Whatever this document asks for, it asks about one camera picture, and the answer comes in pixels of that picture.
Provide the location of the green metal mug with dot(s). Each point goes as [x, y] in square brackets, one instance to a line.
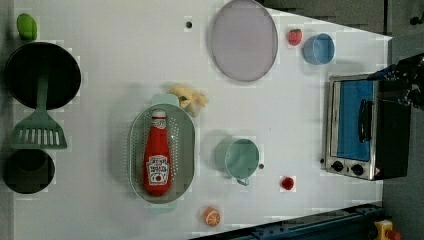
[238, 158]

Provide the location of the lilac round plate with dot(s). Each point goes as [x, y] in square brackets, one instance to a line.
[244, 40]

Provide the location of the blue bowl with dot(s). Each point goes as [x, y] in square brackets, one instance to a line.
[319, 49]

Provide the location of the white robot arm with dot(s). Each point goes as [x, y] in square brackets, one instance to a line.
[409, 70]

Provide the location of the green oval strainer basket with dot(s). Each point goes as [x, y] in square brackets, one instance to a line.
[181, 141]

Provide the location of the red strawberry toy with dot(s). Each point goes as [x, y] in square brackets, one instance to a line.
[295, 37]

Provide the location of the black cup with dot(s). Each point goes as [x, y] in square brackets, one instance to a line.
[28, 171]

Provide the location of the black frying pan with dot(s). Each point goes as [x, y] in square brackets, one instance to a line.
[31, 61]

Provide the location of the silver toaster oven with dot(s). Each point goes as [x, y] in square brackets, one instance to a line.
[367, 133]

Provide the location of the green slotted spatula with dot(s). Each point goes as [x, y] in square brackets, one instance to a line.
[39, 130]

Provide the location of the green pepper toy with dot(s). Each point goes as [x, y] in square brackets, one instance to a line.
[27, 27]

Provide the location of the small red tomato toy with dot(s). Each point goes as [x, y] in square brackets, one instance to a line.
[287, 183]

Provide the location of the yellow banana peel toy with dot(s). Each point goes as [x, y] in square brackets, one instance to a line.
[190, 100]

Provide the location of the red ketchup bottle plush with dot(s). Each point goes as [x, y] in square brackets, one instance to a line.
[157, 160]

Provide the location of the orange slice toy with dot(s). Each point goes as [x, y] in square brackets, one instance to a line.
[211, 217]

